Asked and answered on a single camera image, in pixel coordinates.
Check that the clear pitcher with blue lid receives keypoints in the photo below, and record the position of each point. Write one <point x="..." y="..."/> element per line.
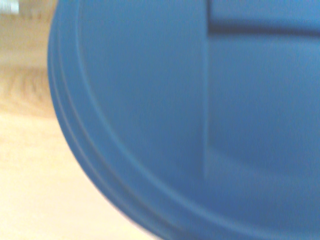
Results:
<point x="175" y="112"/>

